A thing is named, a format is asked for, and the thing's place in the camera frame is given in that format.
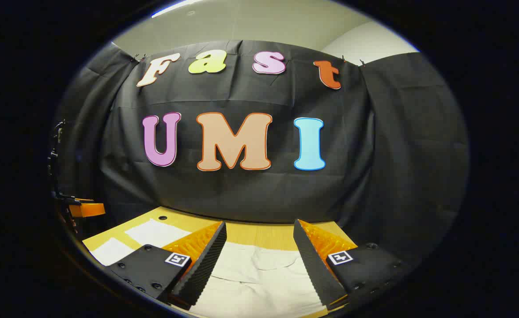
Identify white jeans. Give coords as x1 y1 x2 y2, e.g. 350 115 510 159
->
89 219 330 318

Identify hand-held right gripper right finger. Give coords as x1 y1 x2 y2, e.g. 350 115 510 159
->
293 219 413 310

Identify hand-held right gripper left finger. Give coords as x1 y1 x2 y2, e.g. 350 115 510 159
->
108 221 227 310

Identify black backdrop cloth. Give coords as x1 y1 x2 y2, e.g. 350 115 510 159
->
55 40 470 265

